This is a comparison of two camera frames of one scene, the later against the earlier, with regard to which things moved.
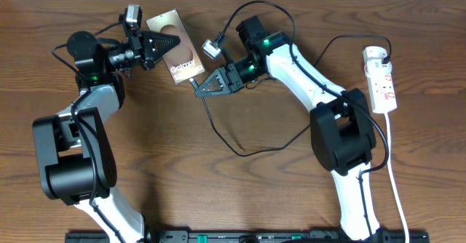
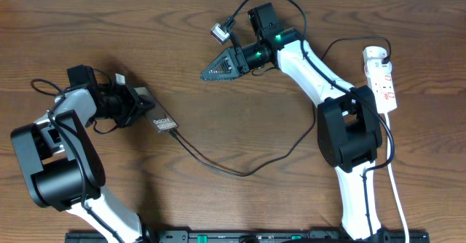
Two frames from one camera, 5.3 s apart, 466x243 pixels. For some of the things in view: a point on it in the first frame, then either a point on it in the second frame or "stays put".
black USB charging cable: [308, 129] to [386, 60]
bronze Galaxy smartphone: [182, 60] to [159, 117]
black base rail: [252, 236] stays put
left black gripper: [142, 50] to [133, 101]
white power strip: [381, 89] stays put
